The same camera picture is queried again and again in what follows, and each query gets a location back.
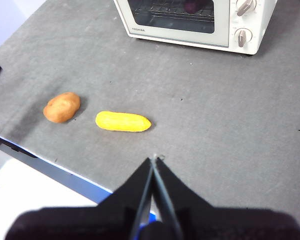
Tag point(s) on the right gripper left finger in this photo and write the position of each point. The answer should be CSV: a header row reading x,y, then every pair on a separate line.
x,y
90,222

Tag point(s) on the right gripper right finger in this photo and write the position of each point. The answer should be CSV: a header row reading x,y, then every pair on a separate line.
x,y
227,222

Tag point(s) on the beige round oven knob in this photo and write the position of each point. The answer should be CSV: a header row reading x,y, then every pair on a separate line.
x,y
246,7
243,37

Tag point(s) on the white Toshiba toaster oven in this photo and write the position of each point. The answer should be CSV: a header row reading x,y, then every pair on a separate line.
x,y
240,22

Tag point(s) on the brown potato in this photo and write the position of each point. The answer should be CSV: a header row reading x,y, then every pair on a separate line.
x,y
62,107

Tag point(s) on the yellow corn cob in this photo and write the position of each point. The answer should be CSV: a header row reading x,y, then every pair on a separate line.
x,y
122,121

